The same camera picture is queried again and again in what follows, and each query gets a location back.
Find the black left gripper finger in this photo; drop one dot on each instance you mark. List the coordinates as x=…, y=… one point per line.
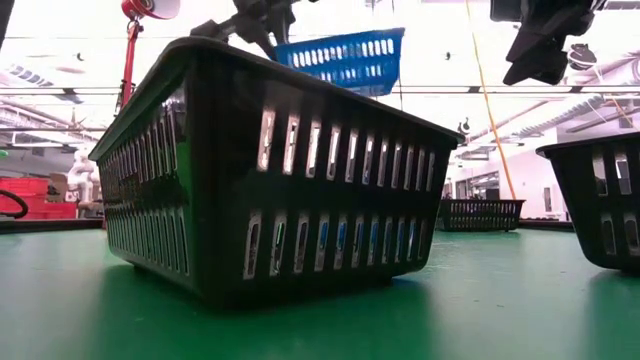
x=287, y=30
x=264, y=40

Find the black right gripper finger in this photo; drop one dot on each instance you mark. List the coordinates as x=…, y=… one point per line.
x=525, y=42
x=545, y=70

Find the black plastic slotted basket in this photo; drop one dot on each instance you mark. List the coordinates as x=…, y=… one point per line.
x=480, y=204
x=575, y=205
x=225, y=165

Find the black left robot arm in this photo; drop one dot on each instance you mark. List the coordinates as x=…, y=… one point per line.
x=4, y=20

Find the small black ceiling reel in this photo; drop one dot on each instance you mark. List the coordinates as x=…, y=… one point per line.
x=464, y=126

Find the red desk lamp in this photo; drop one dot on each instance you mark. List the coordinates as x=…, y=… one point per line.
x=131, y=60

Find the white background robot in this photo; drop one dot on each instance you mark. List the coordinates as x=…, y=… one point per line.
x=82, y=175

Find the red storage crates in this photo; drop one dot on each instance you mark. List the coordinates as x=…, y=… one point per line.
x=30, y=200

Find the silver ceiling air duct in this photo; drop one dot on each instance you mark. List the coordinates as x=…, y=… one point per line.
x=565, y=117
x=30, y=77

